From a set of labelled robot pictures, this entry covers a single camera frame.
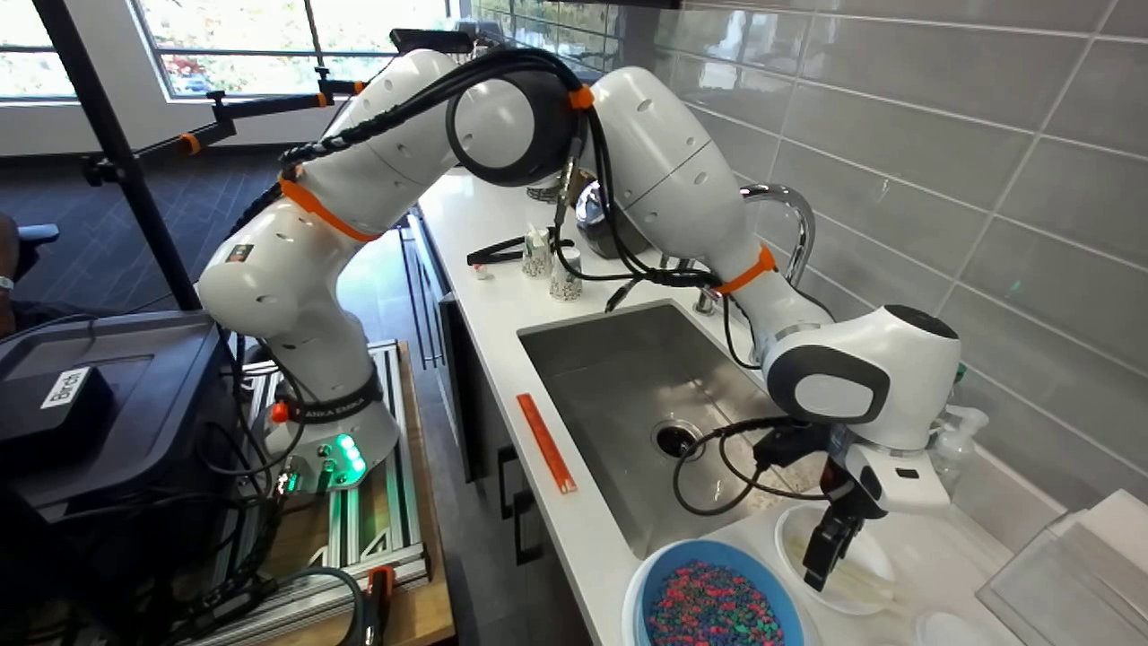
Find orange strip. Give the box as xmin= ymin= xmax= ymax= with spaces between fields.
xmin=514 ymin=393 xmax=582 ymax=499

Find clear plastic bottle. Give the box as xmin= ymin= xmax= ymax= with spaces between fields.
xmin=928 ymin=402 xmax=993 ymax=483

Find black tripod pole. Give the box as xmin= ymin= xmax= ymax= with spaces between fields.
xmin=30 ymin=0 xmax=210 ymax=315

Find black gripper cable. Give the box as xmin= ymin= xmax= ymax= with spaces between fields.
xmin=667 ymin=408 xmax=833 ymax=519

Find black equipment case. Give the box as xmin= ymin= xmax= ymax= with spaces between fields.
xmin=0 ymin=309 xmax=243 ymax=583

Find blue bowl of coloured beads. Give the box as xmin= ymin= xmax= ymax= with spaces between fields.
xmin=622 ymin=535 xmax=815 ymax=646

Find wooden board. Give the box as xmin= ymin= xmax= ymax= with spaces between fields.
xmin=256 ymin=346 xmax=459 ymax=646

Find dark counter cabinet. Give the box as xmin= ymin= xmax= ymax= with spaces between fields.
xmin=392 ymin=210 xmax=596 ymax=646

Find white plastic bowl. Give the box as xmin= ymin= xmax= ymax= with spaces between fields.
xmin=772 ymin=499 xmax=901 ymax=622

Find black cable bundle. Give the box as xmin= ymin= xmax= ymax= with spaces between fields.
xmin=139 ymin=357 xmax=378 ymax=646

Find tall chrome faucet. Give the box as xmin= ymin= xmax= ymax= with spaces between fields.
xmin=738 ymin=178 xmax=824 ymax=291

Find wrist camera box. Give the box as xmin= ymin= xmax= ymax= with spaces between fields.
xmin=876 ymin=444 xmax=957 ymax=513

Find aluminium frame base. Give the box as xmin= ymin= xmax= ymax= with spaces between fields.
xmin=233 ymin=336 xmax=433 ymax=605

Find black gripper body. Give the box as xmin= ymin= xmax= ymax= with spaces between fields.
xmin=817 ymin=450 xmax=894 ymax=529

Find black tongs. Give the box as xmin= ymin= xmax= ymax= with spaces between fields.
xmin=465 ymin=231 xmax=559 ymax=269

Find stainless steel sink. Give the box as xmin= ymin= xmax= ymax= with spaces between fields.
xmin=516 ymin=298 xmax=840 ymax=565

